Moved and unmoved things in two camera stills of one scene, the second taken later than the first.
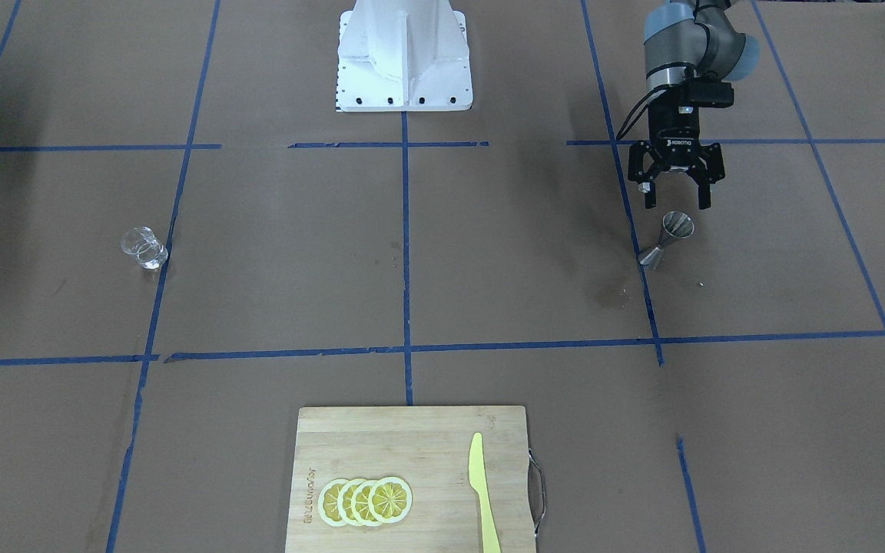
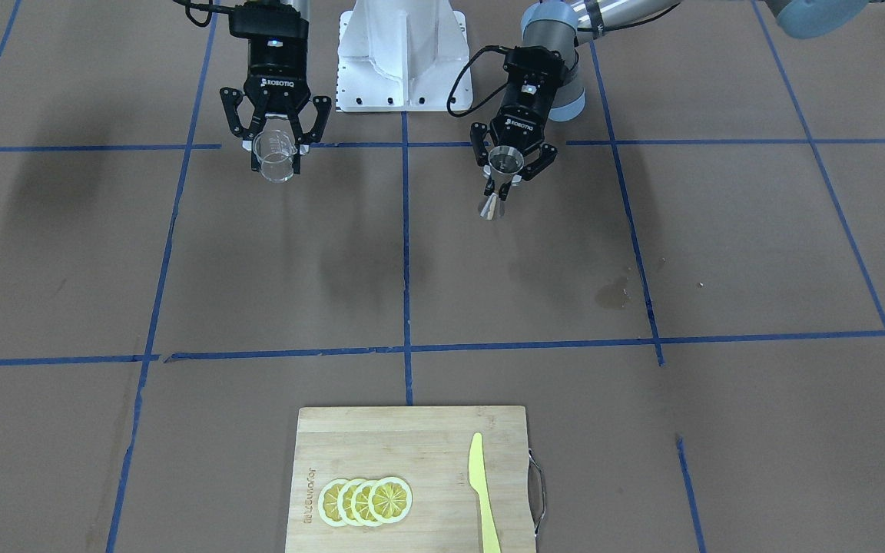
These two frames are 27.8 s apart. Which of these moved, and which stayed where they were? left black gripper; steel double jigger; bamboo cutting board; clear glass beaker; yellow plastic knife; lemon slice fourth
Moved: steel double jigger; clear glass beaker; left black gripper
Stayed: lemon slice fourth; bamboo cutting board; yellow plastic knife
